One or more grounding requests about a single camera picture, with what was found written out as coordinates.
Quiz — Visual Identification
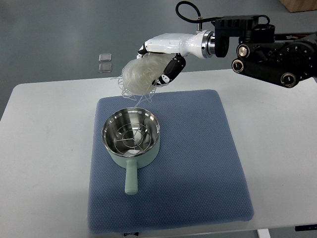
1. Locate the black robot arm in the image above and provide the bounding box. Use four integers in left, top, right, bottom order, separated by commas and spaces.
175, 0, 317, 88

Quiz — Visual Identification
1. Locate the white vermicelli noodle nest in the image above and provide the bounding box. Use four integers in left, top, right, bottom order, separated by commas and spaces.
113, 53, 174, 106

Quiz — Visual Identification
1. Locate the black table label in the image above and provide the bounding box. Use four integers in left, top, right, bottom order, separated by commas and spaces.
295, 224, 317, 232

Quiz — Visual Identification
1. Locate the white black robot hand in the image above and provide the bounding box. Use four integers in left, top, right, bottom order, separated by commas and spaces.
138, 30, 215, 86

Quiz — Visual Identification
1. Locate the blue quilted mat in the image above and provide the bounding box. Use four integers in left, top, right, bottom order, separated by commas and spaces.
88, 90, 254, 234

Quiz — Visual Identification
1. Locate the wire steaming rack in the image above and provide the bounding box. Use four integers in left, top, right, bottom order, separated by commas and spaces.
109, 122, 152, 157

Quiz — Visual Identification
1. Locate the white table leg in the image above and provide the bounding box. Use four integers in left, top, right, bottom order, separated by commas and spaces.
257, 229, 271, 238

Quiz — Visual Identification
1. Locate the upper metal floor plate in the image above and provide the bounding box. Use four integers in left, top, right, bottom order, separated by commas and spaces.
99, 53, 112, 62

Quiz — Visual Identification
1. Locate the mint green steel pot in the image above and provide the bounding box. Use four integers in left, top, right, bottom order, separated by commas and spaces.
102, 107, 160, 195

